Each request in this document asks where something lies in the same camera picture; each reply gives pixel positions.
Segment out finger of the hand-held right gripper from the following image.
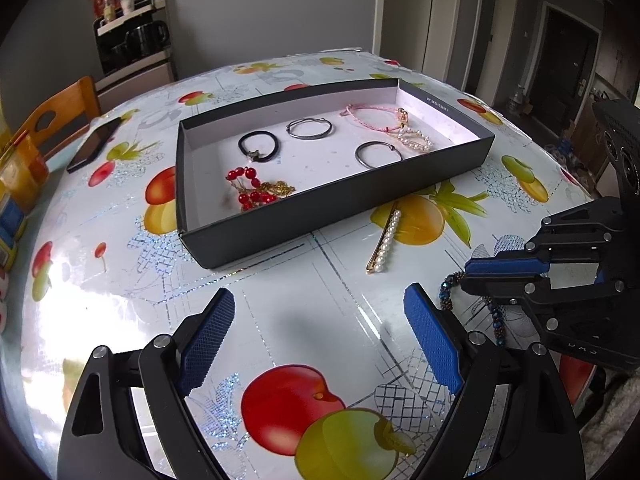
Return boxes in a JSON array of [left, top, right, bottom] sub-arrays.
[[464, 197, 626, 277], [460, 272, 623, 333]]

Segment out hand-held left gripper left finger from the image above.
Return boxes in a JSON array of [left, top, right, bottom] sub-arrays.
[[56, 287, 236, 480]]

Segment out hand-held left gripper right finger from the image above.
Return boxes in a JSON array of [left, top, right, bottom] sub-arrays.
[[403, 283, 586, 480]]

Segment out blue beaded bracelet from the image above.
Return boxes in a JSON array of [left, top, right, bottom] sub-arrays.
[[440, 270, 506, 346]]

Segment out black shallow cardboard box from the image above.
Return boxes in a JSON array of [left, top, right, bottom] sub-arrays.
[[175, 77, 496, 271]]

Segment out red bead gold chain necklace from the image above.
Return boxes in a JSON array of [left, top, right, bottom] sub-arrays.
[[225, 165, 297, 212]]

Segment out small pearl bracelet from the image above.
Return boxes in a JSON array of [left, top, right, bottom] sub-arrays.
[[397, 127, 435, 152]]

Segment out dark thin hoop bangle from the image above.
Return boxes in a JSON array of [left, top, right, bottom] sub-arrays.
[[355, 141, 403, 168]]

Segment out black hair tie with charm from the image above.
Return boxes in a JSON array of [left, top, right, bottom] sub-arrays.
[[237, 130, 281, 164]]

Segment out pink cord bracelet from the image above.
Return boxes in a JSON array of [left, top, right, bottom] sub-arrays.
[[341, 103, 411, 133]]

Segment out silver wire bangle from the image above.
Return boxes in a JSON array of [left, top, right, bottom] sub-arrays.
[[286, 117, 333, 141]]

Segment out white fleece clothing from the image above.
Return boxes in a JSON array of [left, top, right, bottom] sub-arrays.
[[582, 372, 640, 461]]

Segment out pearl hair clip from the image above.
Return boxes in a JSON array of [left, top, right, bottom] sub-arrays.
[[367, 200, 402, 276]]

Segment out fruit print tablecloth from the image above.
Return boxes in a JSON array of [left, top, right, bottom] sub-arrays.
[[0, 47, 626, 480]]

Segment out dark entrance door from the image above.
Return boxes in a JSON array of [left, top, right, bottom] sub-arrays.
[[541, 4, 601, 128]]

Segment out black smartphone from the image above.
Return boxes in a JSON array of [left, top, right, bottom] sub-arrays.
[[66, 117, 123, 174]]

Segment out yellow lid blue label jar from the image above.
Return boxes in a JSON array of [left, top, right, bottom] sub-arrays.
[[0, 195, 28, 243]]

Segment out wooden chair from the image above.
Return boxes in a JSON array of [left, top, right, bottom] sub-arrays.
[[12, 76, 103, 161]]

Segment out cabinet with shelf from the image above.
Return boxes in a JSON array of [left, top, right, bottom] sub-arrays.
[[92, 0, 178, 100]]

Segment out black kettle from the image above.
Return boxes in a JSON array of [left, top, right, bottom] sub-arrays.
[[125, 21, 170, 58]]

